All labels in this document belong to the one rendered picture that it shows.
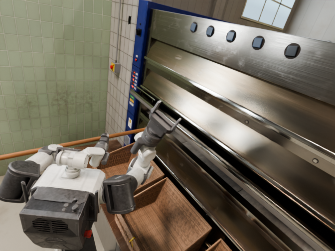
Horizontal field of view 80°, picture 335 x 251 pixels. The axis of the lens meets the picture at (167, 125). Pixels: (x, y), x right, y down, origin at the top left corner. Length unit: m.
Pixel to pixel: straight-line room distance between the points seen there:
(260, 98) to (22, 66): 2.24
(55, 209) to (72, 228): 0.09
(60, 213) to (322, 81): 1.12
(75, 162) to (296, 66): 1.01
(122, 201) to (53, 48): 1.97
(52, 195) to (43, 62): 1.87
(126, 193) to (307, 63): 0.94
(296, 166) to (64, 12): 2.37
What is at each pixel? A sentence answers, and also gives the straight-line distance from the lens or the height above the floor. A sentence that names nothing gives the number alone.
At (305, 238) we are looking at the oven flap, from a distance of 1.07.
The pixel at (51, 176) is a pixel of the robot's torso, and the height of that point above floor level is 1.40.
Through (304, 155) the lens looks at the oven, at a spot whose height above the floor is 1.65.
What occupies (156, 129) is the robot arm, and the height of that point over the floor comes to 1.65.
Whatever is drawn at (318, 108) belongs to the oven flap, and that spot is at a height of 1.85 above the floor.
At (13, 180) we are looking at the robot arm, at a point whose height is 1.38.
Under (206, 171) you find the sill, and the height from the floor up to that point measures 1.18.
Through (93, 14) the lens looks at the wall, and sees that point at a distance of 2.60.
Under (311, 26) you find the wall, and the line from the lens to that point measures 8.31.
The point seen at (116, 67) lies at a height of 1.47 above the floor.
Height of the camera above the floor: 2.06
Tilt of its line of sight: 28 degrees down
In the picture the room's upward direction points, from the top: 12 degrees clockwise
